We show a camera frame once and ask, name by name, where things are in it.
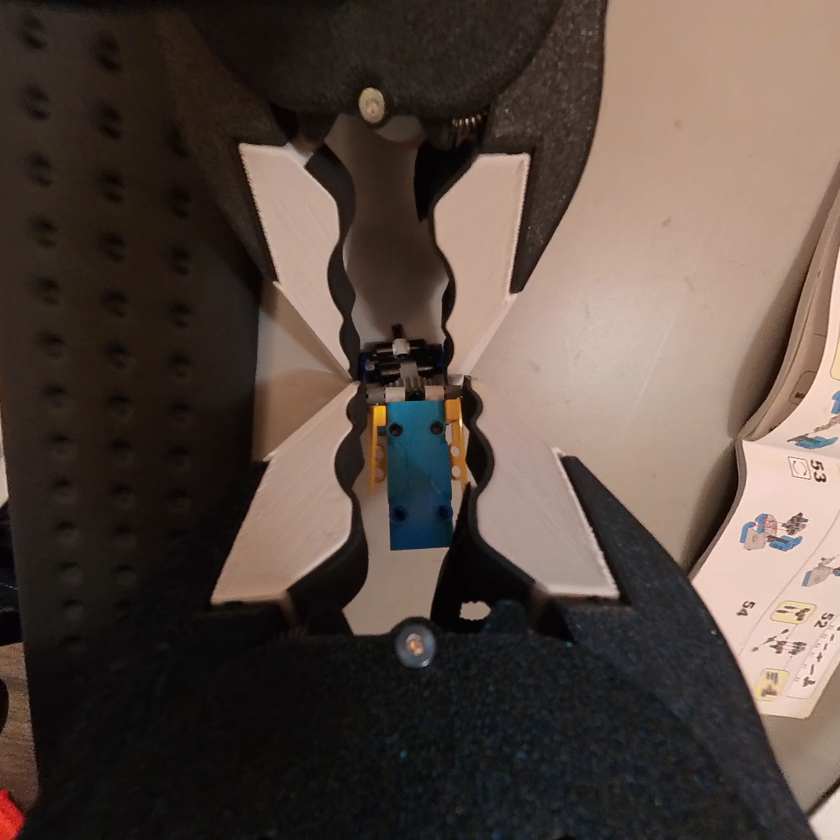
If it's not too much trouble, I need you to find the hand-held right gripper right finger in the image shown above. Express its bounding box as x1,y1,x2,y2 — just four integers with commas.
466,379,621,601

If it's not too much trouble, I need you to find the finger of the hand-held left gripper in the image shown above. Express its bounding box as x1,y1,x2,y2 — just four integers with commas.
415,140,532,378
238,140,362,383

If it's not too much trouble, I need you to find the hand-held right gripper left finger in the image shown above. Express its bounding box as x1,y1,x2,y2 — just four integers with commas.
211,382,368,605

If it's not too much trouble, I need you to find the yellow blue brick assembly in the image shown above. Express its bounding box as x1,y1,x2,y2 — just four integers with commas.
366,382,471,552

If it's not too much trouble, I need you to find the black blue domed brick assembly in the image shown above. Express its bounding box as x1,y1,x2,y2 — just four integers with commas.
357,323,452,389

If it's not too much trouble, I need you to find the grey desk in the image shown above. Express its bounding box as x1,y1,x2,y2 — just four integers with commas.
256,0,840,840

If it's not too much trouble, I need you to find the black dimpled foam mat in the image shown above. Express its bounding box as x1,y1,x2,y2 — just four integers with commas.
0,0,263,788

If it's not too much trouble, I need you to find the open instruction booklet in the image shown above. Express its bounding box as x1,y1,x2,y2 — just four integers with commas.
689,197,840,719

